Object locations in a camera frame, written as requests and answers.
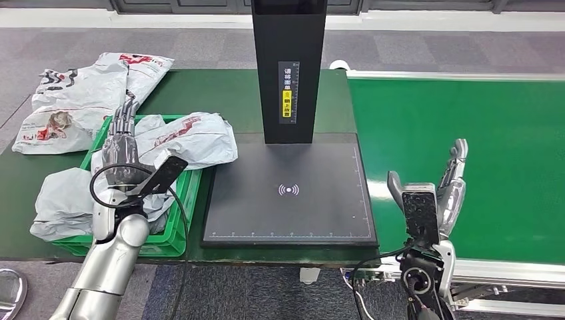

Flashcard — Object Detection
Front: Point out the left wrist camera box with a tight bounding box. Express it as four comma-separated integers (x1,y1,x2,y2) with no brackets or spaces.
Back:
128,155,189,196

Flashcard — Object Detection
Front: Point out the grey parcel with red print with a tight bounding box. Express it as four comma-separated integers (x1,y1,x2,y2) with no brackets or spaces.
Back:
134,111,239,171
90,115,177,235

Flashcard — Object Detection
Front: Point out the dark glass partition frame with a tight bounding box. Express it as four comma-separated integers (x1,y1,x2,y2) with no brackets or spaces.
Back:
110,0,565,14

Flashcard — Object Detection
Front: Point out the black scanner platform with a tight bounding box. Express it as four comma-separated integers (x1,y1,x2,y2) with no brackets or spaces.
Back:
202,132,380,248

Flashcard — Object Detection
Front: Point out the plain grey parcel bag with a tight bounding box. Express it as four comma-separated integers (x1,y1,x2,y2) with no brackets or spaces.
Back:
29,167,96,242

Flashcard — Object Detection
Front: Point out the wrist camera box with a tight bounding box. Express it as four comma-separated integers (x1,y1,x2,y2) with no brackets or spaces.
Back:
128,155,189,196
400,183,441,248

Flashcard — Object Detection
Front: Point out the small circuit board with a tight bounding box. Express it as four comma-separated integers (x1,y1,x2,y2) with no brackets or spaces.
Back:
344,269,385,283

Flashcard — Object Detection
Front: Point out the black scanner column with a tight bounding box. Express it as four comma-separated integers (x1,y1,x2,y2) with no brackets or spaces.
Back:
251,0,328,145

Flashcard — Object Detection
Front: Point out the white table foot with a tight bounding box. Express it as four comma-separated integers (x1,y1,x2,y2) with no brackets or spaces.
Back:
300,267,321,286

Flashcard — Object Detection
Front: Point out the black right camera cable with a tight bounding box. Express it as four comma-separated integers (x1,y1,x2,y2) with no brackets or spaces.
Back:
350,245,414,320

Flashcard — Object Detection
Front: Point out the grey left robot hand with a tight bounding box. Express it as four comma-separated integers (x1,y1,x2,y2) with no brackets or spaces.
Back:
101,97,153,189

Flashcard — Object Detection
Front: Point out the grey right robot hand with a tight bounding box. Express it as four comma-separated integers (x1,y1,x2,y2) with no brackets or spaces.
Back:
386,138,470,239

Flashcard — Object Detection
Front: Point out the white parcel with red logo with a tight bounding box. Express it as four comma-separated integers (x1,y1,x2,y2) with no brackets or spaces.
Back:
97,52,175,107

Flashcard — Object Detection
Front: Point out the shiny chrome object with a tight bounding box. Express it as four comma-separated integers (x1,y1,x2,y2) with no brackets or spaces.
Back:
0,268,28,320

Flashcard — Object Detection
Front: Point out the green plastic crate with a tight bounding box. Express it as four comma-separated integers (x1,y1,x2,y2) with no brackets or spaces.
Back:
52,115,204,258

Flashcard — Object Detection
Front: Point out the thin white cable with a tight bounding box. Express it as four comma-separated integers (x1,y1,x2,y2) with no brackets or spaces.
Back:
342,271,376,320

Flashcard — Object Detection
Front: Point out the white parcel with black print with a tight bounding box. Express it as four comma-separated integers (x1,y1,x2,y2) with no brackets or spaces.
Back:
11,61,129,155

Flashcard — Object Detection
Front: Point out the black camera cable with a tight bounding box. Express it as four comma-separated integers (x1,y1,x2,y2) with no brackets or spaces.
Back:
350,245,414,320
89,163,190,320

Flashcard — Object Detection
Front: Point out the black left camera cable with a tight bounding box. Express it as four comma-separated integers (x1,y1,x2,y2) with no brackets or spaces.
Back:
89,163,190,320

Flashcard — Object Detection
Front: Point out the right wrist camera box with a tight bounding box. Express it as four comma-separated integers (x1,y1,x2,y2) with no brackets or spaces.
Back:
400,183,441,248

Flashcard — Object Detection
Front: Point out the green conveyor belt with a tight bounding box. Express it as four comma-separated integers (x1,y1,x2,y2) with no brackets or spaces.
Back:
347,78,565,266

